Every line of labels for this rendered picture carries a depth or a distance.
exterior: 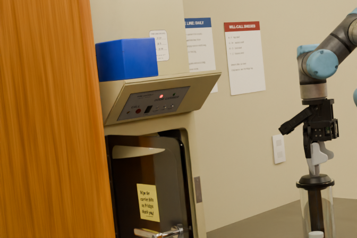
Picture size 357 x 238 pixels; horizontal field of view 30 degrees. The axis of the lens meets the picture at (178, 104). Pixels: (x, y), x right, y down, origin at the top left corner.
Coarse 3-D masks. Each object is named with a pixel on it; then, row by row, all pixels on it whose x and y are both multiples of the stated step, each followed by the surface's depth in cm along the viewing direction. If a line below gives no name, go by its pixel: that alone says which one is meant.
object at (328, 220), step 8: (304, 184) 186; (312, 184) 185; (320, 184) 184; (304, 192) 187; (312, 192) 186; (320, 192) 185; (328, 192) 186; (304, 200) 187; (312, 200) 186; (320, 200) 185; (328, 200) 186; (304, 208) 188; (312, 208) 186; (320, 208) 185; (328, 208) 186; (304, 216) 188; (312, 216) 186; (320, 216) 186; (328, 216) 186; (304, 224) 189; (312, 224) 186; (320, 224) 186; (328, 224) 186; (304, 232) 189; (312, 232) 187; (320, 232) 186; (328, 232) 186
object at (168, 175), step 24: (120, 144) 147; (144, 144) 138; (168, 144) 131; (120, 168) 148; (144, 168) 140; (168, 168) 132; (120, 192) 150; (168, 192) 133; (120, 216) 151; (168, 216) 134
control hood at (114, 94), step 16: (128, 80) 146; (144, 80) 149; (160, 80) 153; (176, 80) 157; (192, 80) 161; (208, 80) 166; (112, 96) 149; (128, 96) 149; (192, 96) 166; (112, 112) 150; (176, 112) 168
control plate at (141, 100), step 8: (176, 88) 159; (184, 88) 161; (136, 96) 151; (144, 96) 153; (152, 96) 155; (168, 96) 159; (176, 96) 162; (184, 96) 164; (128, 104) 151; (136, 104) 153; (144, 104) 156; (152, 104) 158; (160, 104) 160; (168, 104) 162; (176, 104) 164; (152, 112) 160; (160, 112) 163; (168, 112) 165; (120, 120) 154
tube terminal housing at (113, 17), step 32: (96, 0) 155; (128, 0) 162; (160, 0) 169; (96, 32) 155; (128, 32) 161; (160, 64) 168; (128, 128) 160; (160, 128) 167; (192, 128) 175; (192, 160) 175; (192, 192) 178; (192, 224) 178
